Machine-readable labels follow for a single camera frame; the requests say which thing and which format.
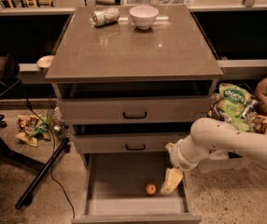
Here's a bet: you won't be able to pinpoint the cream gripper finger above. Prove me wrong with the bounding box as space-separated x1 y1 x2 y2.
161 168 183 195
165 143 175 153

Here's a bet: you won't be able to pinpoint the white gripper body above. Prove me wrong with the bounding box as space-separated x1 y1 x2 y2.
169 139 198 172

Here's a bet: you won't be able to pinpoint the small orange fruit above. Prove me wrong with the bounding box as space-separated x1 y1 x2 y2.
145 183 157 195

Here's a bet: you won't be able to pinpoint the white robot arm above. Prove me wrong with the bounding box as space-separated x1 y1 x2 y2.
161 118 267 195

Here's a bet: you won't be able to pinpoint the top grey drawer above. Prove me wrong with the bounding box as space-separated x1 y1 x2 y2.
58 97 211 125

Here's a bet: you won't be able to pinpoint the bottom grey open drawer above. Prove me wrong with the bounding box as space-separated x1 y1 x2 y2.
72 152 202 224

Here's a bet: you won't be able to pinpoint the grey drawer cabinet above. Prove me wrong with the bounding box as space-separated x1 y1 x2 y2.
45 5 225 224

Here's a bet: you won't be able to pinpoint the middle grey drawer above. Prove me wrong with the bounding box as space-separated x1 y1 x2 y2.
73 133 187 154

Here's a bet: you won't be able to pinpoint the clear plastic storage bin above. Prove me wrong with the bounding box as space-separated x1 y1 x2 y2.
198 152 251 174

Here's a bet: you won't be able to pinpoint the green dang chip bag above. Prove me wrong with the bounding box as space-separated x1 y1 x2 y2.
217 83 252 132

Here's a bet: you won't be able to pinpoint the brown snack bag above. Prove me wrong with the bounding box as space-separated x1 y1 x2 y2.
246 112 267 134

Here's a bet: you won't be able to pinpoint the white ceramic bowl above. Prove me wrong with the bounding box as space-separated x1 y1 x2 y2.
130 6 159 29

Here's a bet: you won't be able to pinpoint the snack bags on floor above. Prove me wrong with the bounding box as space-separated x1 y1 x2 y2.
16 115 51 147

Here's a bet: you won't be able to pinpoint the tipped soda can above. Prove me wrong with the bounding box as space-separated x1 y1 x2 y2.
91 7 119 27

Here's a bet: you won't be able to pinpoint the small bowl on ledge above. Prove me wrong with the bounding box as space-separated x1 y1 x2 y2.
36 55 54 69

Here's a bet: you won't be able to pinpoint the black stand legs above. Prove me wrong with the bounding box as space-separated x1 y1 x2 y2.
0 77 70 209

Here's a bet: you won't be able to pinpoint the wire basket of snacks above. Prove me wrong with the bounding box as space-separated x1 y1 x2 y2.
207 83 267 133

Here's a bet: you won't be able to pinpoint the small wire basket floor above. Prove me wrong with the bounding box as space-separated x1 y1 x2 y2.
47 106 71 140

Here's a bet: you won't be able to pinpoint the black power cable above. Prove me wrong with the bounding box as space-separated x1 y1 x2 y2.
21 84 76 219

